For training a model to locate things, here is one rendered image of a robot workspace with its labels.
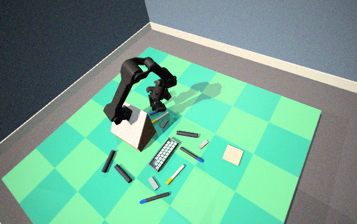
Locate cream flat square tile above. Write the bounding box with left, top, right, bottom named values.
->
left=223, top=145, right=243, bottom=166

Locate grey keyboard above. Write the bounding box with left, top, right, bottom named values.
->
left=148, top=137, right=179, bottom=172

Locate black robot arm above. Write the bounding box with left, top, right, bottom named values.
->
left=103, top=57, right=177, bottom=125

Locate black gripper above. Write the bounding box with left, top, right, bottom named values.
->
left=146, top=86, right=166, bottom=112

